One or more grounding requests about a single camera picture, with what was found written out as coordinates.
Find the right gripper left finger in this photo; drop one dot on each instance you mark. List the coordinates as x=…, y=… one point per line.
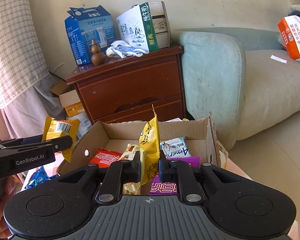
x=110, y=191

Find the grey white carton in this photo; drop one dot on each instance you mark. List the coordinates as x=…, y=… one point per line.
x=161, y=24

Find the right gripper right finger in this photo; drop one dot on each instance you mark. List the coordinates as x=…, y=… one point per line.
x=180, y=172

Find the open small cardboard box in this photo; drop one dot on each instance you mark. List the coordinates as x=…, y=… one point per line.
x=69, y=98

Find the blue gift box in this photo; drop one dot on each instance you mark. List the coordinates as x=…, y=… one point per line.
x=85, y=25

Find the blue foil snack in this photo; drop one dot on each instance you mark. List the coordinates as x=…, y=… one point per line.
x=38, y=177

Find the orange white paper bag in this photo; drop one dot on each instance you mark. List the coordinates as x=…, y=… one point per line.
x=289, y=28

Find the red snack pack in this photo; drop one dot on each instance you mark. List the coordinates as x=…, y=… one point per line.
x=104, y=158

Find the yellow waffle snack pack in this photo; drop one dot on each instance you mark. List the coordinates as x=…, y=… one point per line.
x=150, y=149

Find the wooden gourd ornament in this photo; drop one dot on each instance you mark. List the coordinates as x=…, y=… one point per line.
x=97, y=57

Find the checkered pink fabric cover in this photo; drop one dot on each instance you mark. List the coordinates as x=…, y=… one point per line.
x=25, y=81

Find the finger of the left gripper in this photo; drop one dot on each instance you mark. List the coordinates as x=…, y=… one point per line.
x=21, y=141
x=60, y=143

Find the blue white Amer snack pack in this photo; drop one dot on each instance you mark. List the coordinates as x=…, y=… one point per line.
x=175, y=148

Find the croissant snack pack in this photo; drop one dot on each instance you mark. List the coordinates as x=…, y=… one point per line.
x=131, y=174

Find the white work gloves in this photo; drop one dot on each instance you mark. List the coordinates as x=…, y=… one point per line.
x=122, y=49

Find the light blue sofa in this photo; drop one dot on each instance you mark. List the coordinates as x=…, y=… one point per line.
x=228, y=73

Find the person's left hand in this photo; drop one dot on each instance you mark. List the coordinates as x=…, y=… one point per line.
x=9, y=188

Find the purple snack pack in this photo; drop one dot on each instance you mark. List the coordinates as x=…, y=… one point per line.
x=159, y=188

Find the white green milk carton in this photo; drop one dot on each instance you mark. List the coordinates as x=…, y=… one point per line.
x=137, y=29

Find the dark wooden nightstand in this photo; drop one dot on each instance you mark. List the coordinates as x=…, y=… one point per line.
x=133, y=88

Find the cut milk carton box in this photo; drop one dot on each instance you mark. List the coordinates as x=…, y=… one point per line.
x=200, y=139

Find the yellow barcode snack pack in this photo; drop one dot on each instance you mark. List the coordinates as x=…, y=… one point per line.
x=61, y=128

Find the white printed bag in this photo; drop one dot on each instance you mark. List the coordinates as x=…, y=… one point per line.
x=84, y=124

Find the white paper slip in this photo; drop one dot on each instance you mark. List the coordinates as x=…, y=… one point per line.
x=278, y=59

